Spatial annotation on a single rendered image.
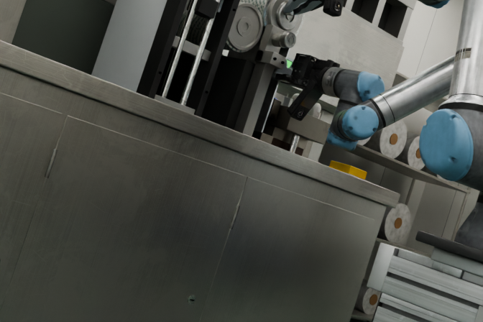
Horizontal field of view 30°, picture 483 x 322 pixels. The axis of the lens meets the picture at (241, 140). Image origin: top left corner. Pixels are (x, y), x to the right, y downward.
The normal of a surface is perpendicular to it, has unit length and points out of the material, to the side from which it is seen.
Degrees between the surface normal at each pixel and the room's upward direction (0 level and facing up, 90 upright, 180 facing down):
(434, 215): 90
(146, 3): 90
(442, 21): 90
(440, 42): 90
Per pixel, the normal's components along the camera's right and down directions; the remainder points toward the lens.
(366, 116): 0.08, -0.02
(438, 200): -0.69, -0.26
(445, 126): -0.88, -0.18
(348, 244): 0.65, 0.18
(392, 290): -0.54, -0.22
